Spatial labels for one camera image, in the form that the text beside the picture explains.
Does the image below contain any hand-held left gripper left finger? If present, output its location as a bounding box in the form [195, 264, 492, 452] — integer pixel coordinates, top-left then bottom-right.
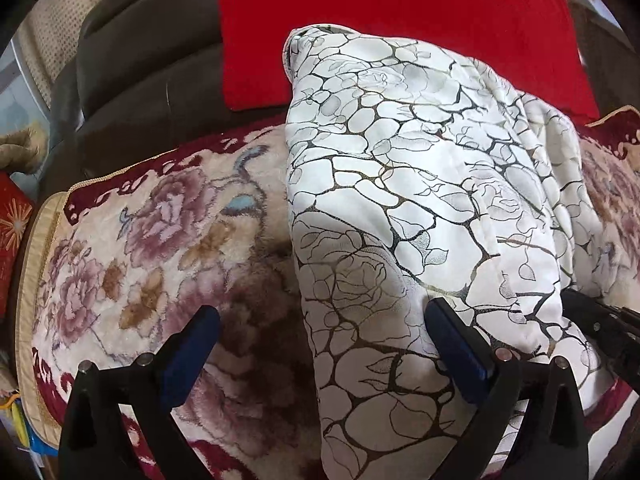
[59, 305, 222, 480]

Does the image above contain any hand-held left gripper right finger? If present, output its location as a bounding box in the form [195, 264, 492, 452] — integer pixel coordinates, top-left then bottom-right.
[424, 297, 591, 480]

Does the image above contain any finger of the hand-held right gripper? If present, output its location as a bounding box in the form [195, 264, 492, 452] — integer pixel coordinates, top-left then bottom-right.
[562, 287, 640, 392]

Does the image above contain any white crackle-print jacket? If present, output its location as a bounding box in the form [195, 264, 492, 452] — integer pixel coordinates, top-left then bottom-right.
[282, 24, 608, 480]

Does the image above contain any floral red cream sofa mat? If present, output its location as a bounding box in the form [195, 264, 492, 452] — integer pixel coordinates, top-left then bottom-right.
[575, 105, 640, 431]
[15, 115, 331, 480]

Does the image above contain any blue plastic bag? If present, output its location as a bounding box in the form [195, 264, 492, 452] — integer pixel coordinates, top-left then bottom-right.
[0, 390, 38, 458]

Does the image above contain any dark brown leather sofa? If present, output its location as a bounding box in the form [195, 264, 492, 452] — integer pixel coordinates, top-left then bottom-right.
[42, 0, 633, 196]

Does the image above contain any beige lace sofa cover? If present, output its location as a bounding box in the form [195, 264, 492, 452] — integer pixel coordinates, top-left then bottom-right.
[17, 0, 216, 106]

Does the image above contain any red cushion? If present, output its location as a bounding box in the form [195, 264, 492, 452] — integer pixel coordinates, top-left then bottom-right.
[216, 0, 601, 118]

